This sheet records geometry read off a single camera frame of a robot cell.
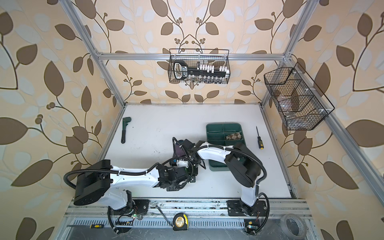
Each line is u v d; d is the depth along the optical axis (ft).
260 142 3.16
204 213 2.42
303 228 2.19
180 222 2.23
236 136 3.07
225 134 3.14
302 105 2.38
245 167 1.56
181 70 2.77
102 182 1.40
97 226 2.28
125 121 3.55
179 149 2.46
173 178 2.09
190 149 2.24
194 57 2.95
